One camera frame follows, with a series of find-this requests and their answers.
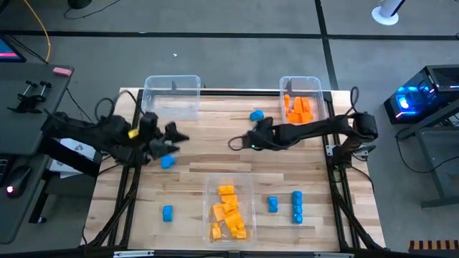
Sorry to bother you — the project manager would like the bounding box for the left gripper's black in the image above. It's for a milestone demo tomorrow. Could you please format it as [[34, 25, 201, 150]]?
[[138, 113, 190, 161]]

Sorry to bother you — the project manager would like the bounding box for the grey metal stand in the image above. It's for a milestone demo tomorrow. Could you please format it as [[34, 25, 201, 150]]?
[[395, 98, 459, 209]]

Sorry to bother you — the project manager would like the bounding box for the black desk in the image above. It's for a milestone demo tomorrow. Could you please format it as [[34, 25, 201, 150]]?
[[0, 63, 75, 245]]

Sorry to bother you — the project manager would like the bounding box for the large yellow building block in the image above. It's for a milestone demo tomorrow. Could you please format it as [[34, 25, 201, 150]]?
[[224, 209, 247, 232]]

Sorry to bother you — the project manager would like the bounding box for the long blue building block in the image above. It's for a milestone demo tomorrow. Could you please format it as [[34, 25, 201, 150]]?
[[291, 190, 304, 225]]

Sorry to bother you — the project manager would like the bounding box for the black computer mouse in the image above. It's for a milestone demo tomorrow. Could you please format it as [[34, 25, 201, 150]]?
[[4, 165, 33, 199]]

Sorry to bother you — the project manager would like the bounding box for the silver metal bracket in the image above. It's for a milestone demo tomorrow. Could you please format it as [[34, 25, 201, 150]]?
[[113, 249, 155, 258]]

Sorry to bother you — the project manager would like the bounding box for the pink eraser block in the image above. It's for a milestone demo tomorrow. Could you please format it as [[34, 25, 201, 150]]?
[[52, 66, 74, 77]]

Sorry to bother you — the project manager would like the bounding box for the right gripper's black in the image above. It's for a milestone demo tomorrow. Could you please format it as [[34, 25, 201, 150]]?
[[247, 118, 279, 150]]

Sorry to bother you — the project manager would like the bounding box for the black double-knob clamp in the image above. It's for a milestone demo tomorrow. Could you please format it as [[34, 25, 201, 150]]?
[[6, 80, 54, 115]]

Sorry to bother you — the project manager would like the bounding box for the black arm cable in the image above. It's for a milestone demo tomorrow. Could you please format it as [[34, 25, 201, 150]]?
[[227, 135, 249, 152], [93, 97, 116, 123]]

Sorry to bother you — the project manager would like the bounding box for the black computer tower lit blue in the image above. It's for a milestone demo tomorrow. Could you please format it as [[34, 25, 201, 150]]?
[[383, 64, 459, 125]]

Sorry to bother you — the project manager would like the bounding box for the white cardboard box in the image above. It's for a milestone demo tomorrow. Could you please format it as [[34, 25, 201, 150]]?
[[47, 137, 104, 179]]

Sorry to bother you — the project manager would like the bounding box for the black metal rig frame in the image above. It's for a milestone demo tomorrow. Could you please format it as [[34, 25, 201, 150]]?
[[81, 87, 387, 258]]

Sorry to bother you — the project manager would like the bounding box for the white tower fan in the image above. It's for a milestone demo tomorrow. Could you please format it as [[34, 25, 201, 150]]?
[[371, 0, 408, 27]]

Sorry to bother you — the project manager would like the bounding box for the yellow cable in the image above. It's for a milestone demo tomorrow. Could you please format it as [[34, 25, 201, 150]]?
[[22, 0, 52, 64]]

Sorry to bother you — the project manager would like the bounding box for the black round stand base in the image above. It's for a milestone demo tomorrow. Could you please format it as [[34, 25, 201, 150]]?
[[67, 0, 93, 10]]

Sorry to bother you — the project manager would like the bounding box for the orange black striped object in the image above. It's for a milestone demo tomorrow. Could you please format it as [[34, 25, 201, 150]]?
[[407, 239, 459, 254]]

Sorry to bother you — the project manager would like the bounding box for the large clear plastic bin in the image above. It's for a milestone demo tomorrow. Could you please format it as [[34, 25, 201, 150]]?
[[202, 173, 257, 249]]

